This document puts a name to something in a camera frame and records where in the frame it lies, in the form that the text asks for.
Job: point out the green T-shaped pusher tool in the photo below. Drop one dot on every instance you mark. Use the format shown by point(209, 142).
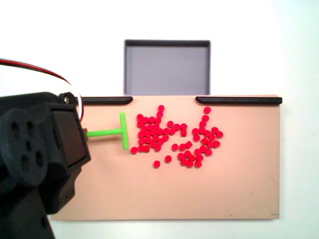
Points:
point(123, 132)

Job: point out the red cylindrical granule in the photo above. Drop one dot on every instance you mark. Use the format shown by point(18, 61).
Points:
point(143, 128)
point(145, 119)
point(181, 156)
point(202, 130)
point(157, 163)
point(184, 161)
point(146, 148)
point(176, 127)
point(160, 131)
point(155, 137)
point(183, 126)
point(187, 153)
point(168, 158)
point(214, 129)
point(140, 123)
point(142, 140)
point(207, 133)
point(157, 120)
point(161, 108)
point(216, 143)
point(166, 130)
point(140, 117)
point(183, 132)
point(175, 147)
point(149, 127)
point(160, 142)
point(205, 141)
point(196, 137)
point(203, 123)
point(155, 126)
point(147, 133)
point(151, 119)
point(141, 134)
point(210, 144)
point(219, 134)
point(172, 130)
point(182, 147)
point(203, 148)
point(198, 163)
point(153, 143)
point(170, 124)
point(207, 109)
point(188, 144)
point(208, 152)
point(148, 139)
point(165, 137)
point(199, 157)
point(134, 150)
point(212, 137)
point(197, 151)
point(190, 163)
point(205, 117)
point(192, 158)
point(195, 131)
point(159, 114)
point(153, 132)
point(157, 148)
point(140, 148)

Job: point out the grey rectangular tray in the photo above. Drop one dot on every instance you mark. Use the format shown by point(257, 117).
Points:
point(167, 69)

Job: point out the beige flat board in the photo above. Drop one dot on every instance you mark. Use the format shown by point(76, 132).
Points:
point(224, 186)

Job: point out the black board edge rail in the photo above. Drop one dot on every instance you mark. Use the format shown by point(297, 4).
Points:
point(239, 100)
point(112, 100)

